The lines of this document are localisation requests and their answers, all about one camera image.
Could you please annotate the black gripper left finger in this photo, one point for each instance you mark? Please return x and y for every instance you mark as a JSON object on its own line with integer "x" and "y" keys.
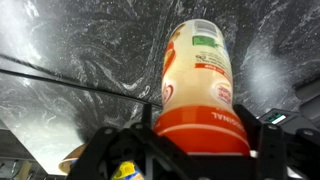
{"x": 110, "y": 153}

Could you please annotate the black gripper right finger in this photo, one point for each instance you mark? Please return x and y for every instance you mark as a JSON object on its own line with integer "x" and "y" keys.
{"x": 283, "y": 153}

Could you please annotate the cream jar with orange lid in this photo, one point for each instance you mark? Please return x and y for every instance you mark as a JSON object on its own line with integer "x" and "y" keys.
{"x": 196, "y": 83}

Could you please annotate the yellow toy block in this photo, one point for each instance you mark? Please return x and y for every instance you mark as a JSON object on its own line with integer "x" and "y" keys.
{"x": 126, "y": 170}

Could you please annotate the wooden bowl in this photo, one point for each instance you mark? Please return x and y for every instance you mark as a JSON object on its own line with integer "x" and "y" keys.
{"x": 71, "y": 156}

